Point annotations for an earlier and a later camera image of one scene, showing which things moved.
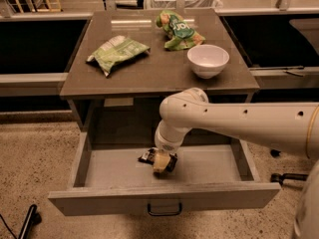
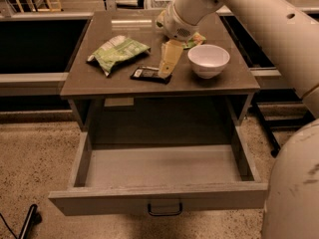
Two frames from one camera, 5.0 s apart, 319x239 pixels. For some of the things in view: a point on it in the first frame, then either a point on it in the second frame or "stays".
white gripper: x=164 y=145 → x=175 y=24
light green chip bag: x=116 y=49 stays
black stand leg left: x=32 y=218 stays
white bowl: x=207 y=60 stays
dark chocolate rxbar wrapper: x=149 y=157 → x=149 y=73
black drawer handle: x=164 y=213 stays
